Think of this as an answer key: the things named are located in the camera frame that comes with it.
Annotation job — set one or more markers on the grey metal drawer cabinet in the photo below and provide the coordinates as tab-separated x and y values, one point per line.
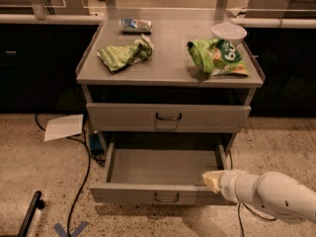
169	76

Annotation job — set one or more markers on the blue power adapter box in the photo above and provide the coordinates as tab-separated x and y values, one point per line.
95	144

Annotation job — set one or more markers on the green chip bag right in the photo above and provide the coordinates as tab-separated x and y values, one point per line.
217	57

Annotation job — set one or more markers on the grey drawer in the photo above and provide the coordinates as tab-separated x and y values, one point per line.
150	174
167	118

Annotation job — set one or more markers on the black bar bottom left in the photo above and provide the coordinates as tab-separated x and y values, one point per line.
36	203

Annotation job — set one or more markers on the dark counter with white rail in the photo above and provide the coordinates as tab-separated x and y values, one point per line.
38	69

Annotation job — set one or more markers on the white bowl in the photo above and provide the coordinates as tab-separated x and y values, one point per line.
228	31

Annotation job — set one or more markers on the grey top drawer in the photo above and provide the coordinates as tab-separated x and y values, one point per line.
167	118

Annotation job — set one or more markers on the blue silver snack packet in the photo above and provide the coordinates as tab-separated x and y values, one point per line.
135	26

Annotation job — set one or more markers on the crumpled green chip bag left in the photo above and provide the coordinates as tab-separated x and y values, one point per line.
117	58

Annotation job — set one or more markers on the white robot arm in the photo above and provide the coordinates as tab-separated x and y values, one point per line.
273	193

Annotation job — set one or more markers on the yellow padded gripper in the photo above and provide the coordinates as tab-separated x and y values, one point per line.
229	184

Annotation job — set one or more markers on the white paper sheet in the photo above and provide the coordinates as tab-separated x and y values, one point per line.
63	127

